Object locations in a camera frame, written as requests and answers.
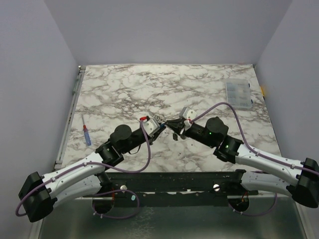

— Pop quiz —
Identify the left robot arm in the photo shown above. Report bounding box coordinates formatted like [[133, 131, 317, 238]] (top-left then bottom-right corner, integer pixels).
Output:
[[15, 118, 165, 223]]

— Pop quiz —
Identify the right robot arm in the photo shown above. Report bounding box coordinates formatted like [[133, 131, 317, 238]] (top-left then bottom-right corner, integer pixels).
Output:
[[166, 117, 319, 208]]

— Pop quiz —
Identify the red blue screwdriver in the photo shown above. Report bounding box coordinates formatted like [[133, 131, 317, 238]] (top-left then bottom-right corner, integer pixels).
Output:
[[81, 115, 92, 146]]

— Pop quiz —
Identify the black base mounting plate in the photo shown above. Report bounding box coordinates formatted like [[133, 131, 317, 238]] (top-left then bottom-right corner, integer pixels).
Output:
[[96, 170, 247, 207]]

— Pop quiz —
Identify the clear plastic screw organizer box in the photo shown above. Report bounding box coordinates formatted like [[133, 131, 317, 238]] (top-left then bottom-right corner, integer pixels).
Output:
[[225, 79, 252, 110]]

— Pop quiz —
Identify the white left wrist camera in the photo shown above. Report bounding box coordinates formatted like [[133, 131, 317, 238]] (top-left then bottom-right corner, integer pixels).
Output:
[[140, 117, 160, 137]]

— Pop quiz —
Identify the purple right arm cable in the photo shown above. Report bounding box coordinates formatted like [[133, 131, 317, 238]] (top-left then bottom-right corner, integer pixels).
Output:
[[190, 102, 319, 217]]

